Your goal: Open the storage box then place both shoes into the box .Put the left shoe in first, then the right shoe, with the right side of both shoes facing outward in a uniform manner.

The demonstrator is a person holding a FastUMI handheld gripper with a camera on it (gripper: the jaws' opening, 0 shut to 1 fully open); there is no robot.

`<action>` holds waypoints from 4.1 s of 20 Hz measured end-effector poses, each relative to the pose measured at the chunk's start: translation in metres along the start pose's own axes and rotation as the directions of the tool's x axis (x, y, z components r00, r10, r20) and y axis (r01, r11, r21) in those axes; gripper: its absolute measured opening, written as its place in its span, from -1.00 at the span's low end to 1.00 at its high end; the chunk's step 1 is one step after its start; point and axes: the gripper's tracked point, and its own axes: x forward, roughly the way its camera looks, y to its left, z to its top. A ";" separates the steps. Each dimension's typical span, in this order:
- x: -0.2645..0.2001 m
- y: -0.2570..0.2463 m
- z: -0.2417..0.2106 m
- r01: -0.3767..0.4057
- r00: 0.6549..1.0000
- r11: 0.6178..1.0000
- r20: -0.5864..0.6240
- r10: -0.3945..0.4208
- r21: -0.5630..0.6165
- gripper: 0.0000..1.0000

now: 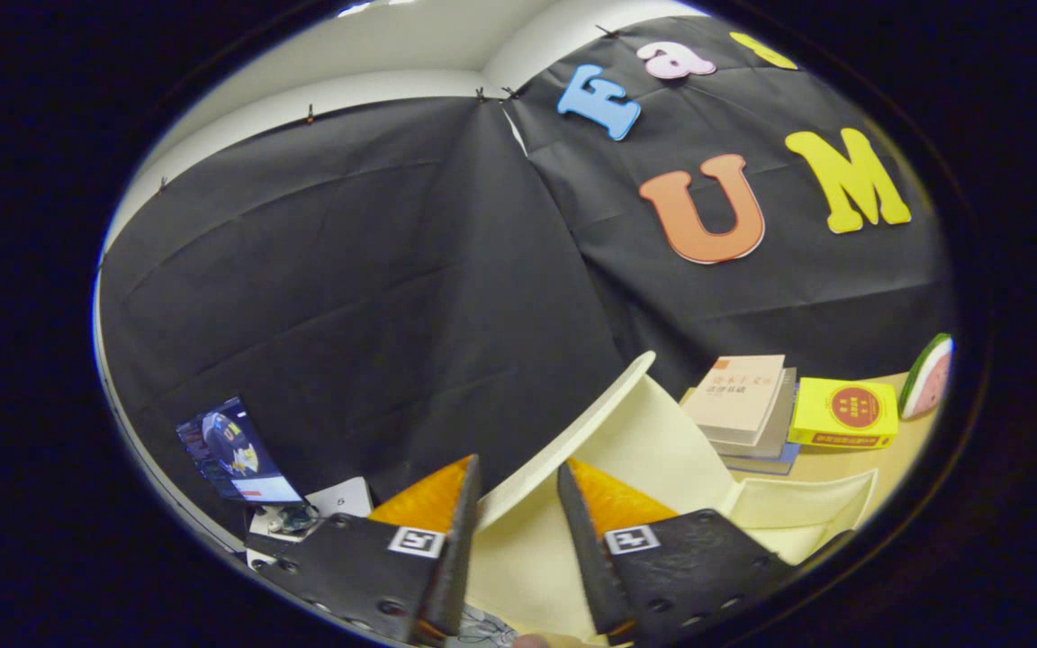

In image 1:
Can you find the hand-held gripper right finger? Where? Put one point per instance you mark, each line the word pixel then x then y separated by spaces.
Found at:
pixel 586 567

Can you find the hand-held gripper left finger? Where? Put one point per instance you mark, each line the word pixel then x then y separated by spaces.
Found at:
pixel 460 558

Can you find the cream storage box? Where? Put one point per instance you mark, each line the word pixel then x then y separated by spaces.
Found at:
pixel 662 450

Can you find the white paper sheet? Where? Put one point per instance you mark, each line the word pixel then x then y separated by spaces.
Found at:
pixel 343 497

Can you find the blue cover book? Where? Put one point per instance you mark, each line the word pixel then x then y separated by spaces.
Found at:
pixel 761 465

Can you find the pale grey book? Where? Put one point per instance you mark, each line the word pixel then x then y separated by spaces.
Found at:
pixel 775 432

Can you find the yellow book with red label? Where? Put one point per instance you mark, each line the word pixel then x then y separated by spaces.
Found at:
pixel 811 414

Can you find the watermelon slice plush toy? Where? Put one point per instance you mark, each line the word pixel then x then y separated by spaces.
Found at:
pixel 928 373

